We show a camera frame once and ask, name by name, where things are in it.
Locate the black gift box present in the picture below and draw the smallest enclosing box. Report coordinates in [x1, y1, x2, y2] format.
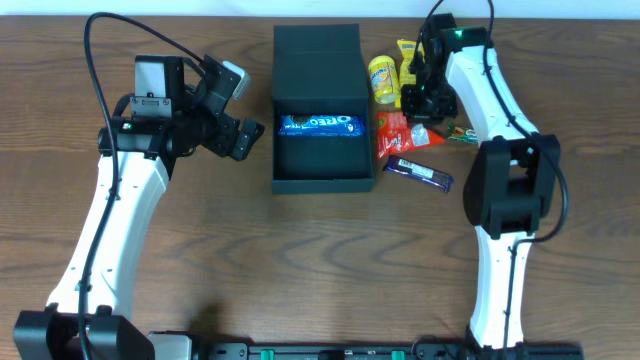
[271, 24, 375, 194]

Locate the dark blue chocolate bar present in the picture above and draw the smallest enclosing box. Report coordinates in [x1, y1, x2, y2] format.
[383, 155, 454, 193]

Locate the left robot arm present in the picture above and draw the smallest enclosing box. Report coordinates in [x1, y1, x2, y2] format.
[13, 55, 264, 359]

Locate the yellow candy jar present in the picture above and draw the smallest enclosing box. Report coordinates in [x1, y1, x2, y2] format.
[368, 55, 400, 105]

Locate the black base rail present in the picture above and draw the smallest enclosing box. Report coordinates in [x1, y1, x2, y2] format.
[149, 332, 584, 360]

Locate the green red KitKat bar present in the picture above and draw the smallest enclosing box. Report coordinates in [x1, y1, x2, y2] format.
[446, 122, 478, 144]

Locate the red snack bag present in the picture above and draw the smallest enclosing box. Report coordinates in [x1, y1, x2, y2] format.
[377, 112, 446, 159]

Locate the blue Oreo cookie pack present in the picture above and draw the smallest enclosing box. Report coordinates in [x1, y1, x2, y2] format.
[279, 115, 365, 137]

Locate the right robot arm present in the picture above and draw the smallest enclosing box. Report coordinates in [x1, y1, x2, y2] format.
[401, 13, 568, 358]

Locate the yellow snack bag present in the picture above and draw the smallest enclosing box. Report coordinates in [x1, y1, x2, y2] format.
[394, 39, 416, 109]

